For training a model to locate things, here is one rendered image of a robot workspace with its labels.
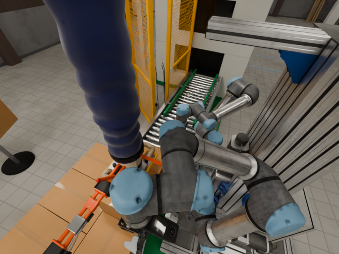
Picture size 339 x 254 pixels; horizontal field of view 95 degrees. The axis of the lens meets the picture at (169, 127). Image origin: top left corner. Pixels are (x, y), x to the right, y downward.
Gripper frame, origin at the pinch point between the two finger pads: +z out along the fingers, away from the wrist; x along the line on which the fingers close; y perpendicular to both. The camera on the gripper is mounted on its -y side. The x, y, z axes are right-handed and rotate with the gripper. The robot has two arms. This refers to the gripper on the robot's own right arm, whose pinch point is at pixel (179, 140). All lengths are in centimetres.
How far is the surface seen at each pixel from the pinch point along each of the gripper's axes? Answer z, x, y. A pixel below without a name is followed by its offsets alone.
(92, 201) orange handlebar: -2, -27, 64
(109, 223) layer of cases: 64, -35, 64
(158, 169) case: 24.0, -9.2, 18.3
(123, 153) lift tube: -18.5, -21.4, 38.5
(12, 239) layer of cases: 64, -98, 106
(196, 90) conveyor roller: 64, -29, -174
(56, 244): -2, -28, 86
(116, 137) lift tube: -33, -23, 38
